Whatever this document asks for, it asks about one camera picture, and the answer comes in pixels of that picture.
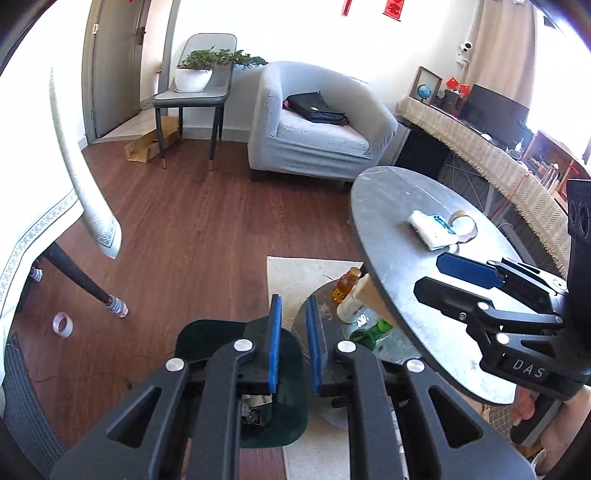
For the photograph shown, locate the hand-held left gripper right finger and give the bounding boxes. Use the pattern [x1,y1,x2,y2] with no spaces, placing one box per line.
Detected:
[305,295,539,480]

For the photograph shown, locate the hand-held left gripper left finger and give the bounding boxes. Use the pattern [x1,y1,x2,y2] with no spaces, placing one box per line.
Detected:
[50,294,284,480]

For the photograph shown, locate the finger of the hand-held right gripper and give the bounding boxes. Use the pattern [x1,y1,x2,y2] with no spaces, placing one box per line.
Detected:
[436,251,568,315]
[413,276,565,365]

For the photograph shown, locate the paper ball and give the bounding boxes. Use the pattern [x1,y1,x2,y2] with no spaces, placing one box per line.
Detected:
[241,393,274,425]

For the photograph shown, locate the dark green trash bin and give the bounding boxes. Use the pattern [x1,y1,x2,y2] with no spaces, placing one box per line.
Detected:
[174,318,309,449]

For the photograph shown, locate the person's right hand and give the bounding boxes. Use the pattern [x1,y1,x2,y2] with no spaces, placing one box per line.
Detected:
[510,387,591,467]

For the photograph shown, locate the brown cardboard tape roll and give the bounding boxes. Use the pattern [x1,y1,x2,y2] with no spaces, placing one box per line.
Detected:
[447,210,478,243]

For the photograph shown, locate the white blue tissue pack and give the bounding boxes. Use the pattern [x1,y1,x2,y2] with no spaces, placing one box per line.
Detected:
[409,210,468,251]

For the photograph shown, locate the white plastic bottle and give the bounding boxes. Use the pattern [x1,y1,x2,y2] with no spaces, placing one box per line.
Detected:
[336,273,373,324]

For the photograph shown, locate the green glass bottle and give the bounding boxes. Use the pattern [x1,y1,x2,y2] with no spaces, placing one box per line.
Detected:
[348,318,394,354]

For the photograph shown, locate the orange bear-shaped bottle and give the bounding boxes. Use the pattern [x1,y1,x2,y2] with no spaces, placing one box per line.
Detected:
[331,266,363,304]

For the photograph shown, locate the round grey marble table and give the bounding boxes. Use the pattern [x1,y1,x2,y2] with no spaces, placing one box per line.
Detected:
[349,166,570,407]

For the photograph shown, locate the beige rug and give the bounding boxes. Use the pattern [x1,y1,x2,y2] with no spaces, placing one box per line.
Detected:
[266,256,402,480]

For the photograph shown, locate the beige lace desk cloth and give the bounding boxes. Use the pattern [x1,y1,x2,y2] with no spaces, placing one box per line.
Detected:
[397,96,571,278]

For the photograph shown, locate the wooden bookshelf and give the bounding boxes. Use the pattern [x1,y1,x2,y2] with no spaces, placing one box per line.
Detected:
[522,130,591,204]

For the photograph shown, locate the black monitor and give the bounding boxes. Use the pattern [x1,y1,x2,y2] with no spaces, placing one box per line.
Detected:
[462,84,531,139]

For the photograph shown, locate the small brown box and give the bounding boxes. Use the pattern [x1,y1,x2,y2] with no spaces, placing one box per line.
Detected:
[434,90,465,114]

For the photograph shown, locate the small red flags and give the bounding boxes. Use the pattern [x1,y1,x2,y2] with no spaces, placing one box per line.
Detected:
[445,76,472,99]

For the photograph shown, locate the grey armchair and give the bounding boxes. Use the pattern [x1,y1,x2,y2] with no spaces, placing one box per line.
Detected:
[247,61,399,185]

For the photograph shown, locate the black-legged dining table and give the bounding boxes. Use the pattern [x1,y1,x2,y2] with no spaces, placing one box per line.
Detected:
[34,242,114,308]

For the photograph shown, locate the beige curtain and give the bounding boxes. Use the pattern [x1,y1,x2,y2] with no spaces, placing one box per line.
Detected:
[464,0,539,109]

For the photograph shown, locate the black handbag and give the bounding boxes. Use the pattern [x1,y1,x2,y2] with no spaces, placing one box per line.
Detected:
[281,91,350,127]

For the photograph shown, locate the flat cardboard box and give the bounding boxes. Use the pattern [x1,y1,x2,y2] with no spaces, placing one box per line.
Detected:
[124,116,180,163]

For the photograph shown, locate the grey ribbed fabric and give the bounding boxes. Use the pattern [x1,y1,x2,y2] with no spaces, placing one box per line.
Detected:
[0,332,66,478]

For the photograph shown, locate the pale green patterned tablecloth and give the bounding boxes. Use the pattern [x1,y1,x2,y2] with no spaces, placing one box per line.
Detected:
[0,65,124,333]

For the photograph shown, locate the grey dining chair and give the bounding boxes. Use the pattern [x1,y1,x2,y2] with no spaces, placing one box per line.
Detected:
[152,32,238,171]

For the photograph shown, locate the potted plant in white pot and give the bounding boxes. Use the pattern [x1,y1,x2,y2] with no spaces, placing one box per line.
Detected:
[174,46,269,93]

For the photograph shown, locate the grey door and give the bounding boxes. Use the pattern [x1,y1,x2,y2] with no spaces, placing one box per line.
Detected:
[82,0,148,139]

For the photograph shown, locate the wooden picture frame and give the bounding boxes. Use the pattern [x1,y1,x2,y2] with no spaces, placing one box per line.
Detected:
[411,66,444,104]

